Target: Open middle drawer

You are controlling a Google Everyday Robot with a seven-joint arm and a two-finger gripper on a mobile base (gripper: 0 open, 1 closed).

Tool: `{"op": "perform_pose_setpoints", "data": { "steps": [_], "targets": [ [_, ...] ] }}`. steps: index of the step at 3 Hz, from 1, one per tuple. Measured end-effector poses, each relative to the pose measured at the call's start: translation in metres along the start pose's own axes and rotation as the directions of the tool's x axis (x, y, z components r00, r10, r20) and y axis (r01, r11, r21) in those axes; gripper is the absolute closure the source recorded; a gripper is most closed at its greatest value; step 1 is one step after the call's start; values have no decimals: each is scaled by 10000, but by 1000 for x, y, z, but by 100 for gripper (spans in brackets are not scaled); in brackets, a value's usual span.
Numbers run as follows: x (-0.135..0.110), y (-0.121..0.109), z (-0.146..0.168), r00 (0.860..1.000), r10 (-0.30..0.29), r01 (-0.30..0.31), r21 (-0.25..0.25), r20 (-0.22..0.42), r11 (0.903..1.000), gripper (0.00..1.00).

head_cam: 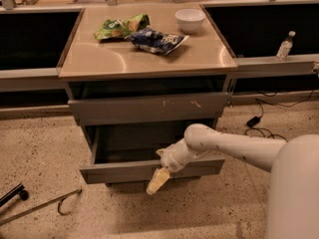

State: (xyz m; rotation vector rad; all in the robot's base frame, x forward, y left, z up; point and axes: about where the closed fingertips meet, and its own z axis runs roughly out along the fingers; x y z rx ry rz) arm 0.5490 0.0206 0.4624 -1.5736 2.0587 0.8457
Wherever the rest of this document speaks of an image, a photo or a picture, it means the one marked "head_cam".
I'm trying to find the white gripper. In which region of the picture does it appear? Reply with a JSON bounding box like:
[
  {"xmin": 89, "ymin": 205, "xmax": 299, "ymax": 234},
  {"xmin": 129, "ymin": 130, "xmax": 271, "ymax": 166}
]
[{"xmin": 147, "ymin": 139, "xmax": 199, "ymax": 195}]

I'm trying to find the grey drawer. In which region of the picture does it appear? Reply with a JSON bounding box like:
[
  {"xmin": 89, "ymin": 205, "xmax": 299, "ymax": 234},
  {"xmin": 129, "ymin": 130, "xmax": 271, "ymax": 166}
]
[
  {"xmin": 79, "ymin": 119, "xmax": 226, "ymax": 185},
  {"xmin": 69, "ymin": 93, "xmax": 227, "ymax": 125}
]

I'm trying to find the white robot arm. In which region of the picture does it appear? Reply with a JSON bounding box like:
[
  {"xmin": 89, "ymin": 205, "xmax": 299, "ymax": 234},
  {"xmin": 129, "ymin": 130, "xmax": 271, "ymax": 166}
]
[{"xmin": 147, "ymin": 123, "xmax": 319, "ymax": 239}]

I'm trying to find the grey top drawer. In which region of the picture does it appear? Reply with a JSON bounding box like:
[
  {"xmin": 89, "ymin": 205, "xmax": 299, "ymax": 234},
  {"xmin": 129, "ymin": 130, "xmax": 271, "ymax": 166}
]
[{"xmin": 69, "ymin": 93, "xmax": 227, "ymax": 125}]

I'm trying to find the grey drawer cabinet steel top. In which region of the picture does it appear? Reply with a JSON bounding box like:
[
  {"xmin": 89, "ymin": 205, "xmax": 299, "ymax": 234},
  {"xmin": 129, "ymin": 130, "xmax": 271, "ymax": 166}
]
[{"xmin": 57, "ymin": 2, "xmax": 238, "ymax": 188}]

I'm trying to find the metal hooked rod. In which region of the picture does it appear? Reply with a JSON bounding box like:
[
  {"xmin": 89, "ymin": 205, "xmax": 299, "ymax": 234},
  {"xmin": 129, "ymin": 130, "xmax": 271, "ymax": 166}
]
[{"xmin": 0, "ymin": 189, "xmax": 82, "ymax": 226}]

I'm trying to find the blue chip bag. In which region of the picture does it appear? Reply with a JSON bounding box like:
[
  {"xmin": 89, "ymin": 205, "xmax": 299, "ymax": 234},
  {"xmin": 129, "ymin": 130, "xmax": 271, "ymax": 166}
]
[{"xmin": 126, "ymin": 27, "xmax": 188, "ymax": 56}]

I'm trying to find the green chip bag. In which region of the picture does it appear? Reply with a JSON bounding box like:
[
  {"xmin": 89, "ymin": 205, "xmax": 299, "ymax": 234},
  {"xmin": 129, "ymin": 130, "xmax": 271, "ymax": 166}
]
[{"xmin": 94, "ymin": 14, "xmax": 150, "ymax": 41}]

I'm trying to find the black caster leg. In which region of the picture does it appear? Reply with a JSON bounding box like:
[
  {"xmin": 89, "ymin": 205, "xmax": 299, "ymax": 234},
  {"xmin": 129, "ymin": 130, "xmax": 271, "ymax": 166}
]
[{"xmin": 0, "ymin": 183, "xmax": 29, "ymax": 207}]

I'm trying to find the white bowl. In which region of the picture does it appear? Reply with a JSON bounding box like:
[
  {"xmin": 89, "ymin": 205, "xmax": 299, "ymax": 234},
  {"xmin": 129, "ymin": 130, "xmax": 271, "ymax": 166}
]
[{"xmin": 175, "ymin": 9, "xmax": 205, "ymax": 34}]

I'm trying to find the clear plastic water bottle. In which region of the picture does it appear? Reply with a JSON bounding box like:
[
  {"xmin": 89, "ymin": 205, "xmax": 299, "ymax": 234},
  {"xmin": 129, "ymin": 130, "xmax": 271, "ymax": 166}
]
[{"xmin": 276, "ymin": 31, "xmax": 296, "ymax": 61}]

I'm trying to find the black power adapter cable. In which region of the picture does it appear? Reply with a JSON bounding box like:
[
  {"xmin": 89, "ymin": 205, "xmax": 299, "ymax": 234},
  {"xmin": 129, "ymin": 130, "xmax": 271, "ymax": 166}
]
[{"xmin": 244, "ymin": 89, "xmax": 315, "ymax": 142}]

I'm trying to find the right grey counter rail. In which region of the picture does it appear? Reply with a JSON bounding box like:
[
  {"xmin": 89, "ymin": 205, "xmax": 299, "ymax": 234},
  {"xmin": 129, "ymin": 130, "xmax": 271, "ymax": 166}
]
[{"xmin": 203, "ymin": 0, "xmax": 319, "ymax": 103}]

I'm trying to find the grey counter rail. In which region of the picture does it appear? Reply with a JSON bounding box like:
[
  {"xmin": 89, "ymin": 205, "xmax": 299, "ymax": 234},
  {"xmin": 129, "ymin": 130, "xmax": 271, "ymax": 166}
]
[
  {"xmin": 203, "ymin": 0, "xmax": 319, "ymax": 103},
  {"xmin": 0, "ymin": 6, "xmax": 83, "ymax": 120}
]

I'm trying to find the left grey counter rail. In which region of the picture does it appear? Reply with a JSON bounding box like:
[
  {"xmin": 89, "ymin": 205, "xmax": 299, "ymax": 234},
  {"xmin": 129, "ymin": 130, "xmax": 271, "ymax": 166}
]
[{"xmin": 0, "ymin": 6, "xmax": 83, "ymax": 120}]

